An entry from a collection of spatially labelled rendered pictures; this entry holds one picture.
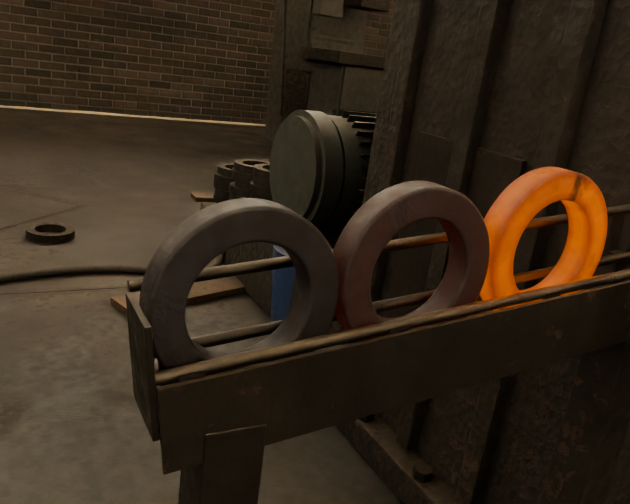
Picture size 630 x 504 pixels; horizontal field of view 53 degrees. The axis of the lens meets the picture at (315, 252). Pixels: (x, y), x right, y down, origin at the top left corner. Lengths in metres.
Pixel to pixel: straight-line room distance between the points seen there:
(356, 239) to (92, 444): 1.02
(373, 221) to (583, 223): 0.30
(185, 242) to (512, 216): 0.35
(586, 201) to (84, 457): 1.10
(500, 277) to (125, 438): 1.01
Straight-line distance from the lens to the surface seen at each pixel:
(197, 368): 0.55
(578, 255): 0.82
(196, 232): 0.52
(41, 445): 1.51
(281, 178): 2.11
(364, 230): 0.59
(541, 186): 0.72
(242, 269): 0.62
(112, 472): 1.42
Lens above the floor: 0.86
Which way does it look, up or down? 17 degrees down
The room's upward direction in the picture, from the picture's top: 8 degrees clockwise
